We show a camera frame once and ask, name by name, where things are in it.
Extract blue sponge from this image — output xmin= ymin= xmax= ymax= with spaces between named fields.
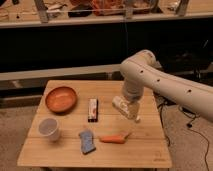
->
xmin=79 ymin=130 xmax=96 ymax=155

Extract black cable on floor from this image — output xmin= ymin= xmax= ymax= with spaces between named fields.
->
xmin=156 ymin=99 xmax=212 ymax=171

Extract translucent plastic cup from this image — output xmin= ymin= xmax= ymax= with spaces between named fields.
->
xmin=38 ymin=118 xmax=60 ymax=142

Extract orange wooden bowl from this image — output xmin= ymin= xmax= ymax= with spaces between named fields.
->
xmin=45 ymin=86 xmax=77 ymax=113

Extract long shelf bench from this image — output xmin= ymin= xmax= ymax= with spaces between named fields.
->
xmin=0 ymin=0 xmax=213 ymax=29

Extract wooden table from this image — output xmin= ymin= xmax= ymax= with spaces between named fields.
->
xmin=17 ymin=80 xmax=172 ymax=168

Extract orange carrot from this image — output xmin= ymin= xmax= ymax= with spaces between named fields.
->
xmin=99 ymin=133 xmax=129 ymax=144

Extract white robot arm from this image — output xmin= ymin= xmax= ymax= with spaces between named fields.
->
xmin=120 ymin=50 xmax=213 ymax=122

